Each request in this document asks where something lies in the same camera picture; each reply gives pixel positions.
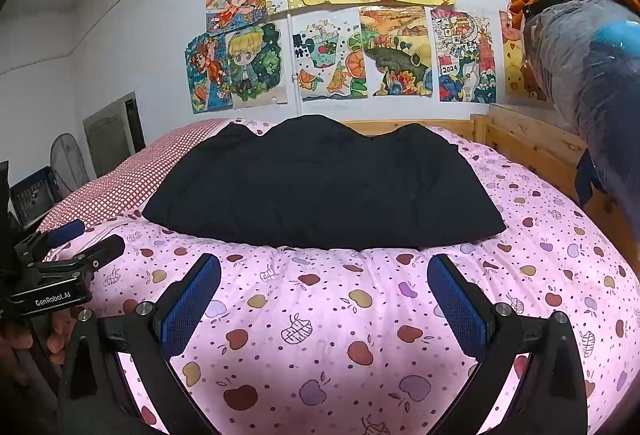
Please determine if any plastic-wrapped bedding bundle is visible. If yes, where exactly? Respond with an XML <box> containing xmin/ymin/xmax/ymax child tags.
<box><xmin>520</xmin><ymin>0</ymin><xmax>640</xmax><ymax>236</ymax></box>

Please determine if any blond character drawing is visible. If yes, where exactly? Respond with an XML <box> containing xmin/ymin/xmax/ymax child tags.
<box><xmin>225</xmin><ymin>21</ymin><xmax>289</xmax><ymax>109</ymax></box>

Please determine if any drink cup oranges drawing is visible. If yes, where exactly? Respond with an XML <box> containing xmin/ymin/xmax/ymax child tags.
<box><xmin>291</xmin><ymin>9</ymin><xmax>369</xmax><ymax>102</ymax></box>

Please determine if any yellow bear drawing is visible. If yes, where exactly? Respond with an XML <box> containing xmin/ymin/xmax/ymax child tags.
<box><xmin>499</xmin><ymin>9</ymin><xmax>549</xmax><ymax>103</ymax></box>

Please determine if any city tower drawing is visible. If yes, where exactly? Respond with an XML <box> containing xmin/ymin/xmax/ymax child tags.
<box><xmin>430</xmin><ymin>6</ymin><xmax>499</xmax><ymax>104</ymax></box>

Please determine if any grey door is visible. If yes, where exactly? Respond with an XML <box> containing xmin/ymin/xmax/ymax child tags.
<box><xmin>81</xmin><ymin>90</ymin><xmax>147</xmax><ymax>177</ymax></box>

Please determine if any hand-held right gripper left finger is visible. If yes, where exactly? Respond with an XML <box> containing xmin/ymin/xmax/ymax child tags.
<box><xmin>56</xmin><ymin>252</ymin><xmax>223</xmax><ymax>435</ymax></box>

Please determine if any pink apple-print quilt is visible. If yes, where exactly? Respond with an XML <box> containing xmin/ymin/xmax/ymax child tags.
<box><xmin>42</xmin><ymin>118</ymin><xmax>640</xmax><ymax>435</ymax></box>

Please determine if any black plastic crate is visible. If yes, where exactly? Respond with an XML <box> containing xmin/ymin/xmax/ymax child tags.
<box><xmin>10</xmin><ymin>164</ymin><xmax>59</xmax><ymax>227</ymax></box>

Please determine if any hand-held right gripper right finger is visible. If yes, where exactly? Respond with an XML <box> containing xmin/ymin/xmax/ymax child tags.
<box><xmin>426</xmin><ymin>253</ymin><xmax>589</xmax><ymax>435</ymax></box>

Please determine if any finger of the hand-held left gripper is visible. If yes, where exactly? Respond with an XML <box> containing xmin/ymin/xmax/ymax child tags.
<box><xmin>30</xmin><ymin>234</ymin><xmax>127</xmax><ymax>288</ymax></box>
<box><xmin>14</xmin><ymin>219</ymin><xmax>87</xmax><ymax>262</ymax></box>

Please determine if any red checked pillow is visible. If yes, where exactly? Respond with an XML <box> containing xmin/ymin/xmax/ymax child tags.
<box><xmin>37</xmin><ymin>118</ymin><xmax>237</xmax><ymax>236</ymax></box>

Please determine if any black padded jacket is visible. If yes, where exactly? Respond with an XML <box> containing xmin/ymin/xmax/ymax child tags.
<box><xmin>142</xmin><ymin>114</ymin><xmax>508</xmax><ymax>251</ymax></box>

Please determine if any person's left hand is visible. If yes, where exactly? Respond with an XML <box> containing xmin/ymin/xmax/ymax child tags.
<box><xmin>0</xmin><ymin>309</ymin><xmax>77</xmax><ymax>388</ymax></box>

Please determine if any orange landscape drawing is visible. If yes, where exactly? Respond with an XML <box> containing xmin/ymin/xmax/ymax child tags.
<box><xmin>358</xmin><ymin>4</ymin><xmax>434</xmax><ymax>98</ymax></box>

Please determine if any swimming girl drawing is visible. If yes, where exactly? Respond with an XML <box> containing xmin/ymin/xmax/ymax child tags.
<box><xmin>205</xmin><ymin>0</ymin><xmax>269</xmax><ymax>37</ymax></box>

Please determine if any white wall pipe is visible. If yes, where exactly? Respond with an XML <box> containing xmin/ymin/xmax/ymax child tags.
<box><xmin>276</xmin><ymin>0</ymin><xmax>304</xmax><ymax>117</ymax></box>

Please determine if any wooden bed frame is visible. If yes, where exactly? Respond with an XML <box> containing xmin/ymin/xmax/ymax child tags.
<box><xmin>342</xmin><ymin>102</ymin><xmax>632</xmax><ymax>237</ymax></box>

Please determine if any electric fan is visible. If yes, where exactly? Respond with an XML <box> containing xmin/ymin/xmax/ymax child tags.
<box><xmin>50</xmin><ymin>132</ymin><xmax>92</xmax><ymax>199</ymax></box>

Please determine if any orange-haired girl drawing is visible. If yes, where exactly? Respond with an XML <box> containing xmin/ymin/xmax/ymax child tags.
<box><xmin>184</xmin><ymin>32</ymin><xmax>236</xmax><ymax>114</ymax></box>

